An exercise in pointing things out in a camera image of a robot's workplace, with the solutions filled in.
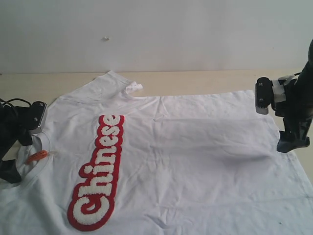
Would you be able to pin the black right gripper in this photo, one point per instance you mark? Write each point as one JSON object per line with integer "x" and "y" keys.
{"x": 293, "y": 101}

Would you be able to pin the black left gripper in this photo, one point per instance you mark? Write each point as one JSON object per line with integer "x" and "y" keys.
{"x": 12, "y": 129}

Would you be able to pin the white t-shirt red lettering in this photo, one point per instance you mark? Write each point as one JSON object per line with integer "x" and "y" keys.
{"x": 160, "y": 165}

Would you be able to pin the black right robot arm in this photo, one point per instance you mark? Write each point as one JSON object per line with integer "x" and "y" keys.
{"x": 306, "y": 71}

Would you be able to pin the orange garment tag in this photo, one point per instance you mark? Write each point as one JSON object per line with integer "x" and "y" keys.
{"x": 37, "y": 156}

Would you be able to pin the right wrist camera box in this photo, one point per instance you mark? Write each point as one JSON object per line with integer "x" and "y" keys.
{"x": 272, "y": 93}

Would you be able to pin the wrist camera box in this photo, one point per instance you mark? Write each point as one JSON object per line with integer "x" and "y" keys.
{"x": 272, "y": 93}
{"x": 38, "y": 113}

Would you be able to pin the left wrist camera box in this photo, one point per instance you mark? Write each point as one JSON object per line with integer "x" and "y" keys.
{"x": 38, "y": 113}

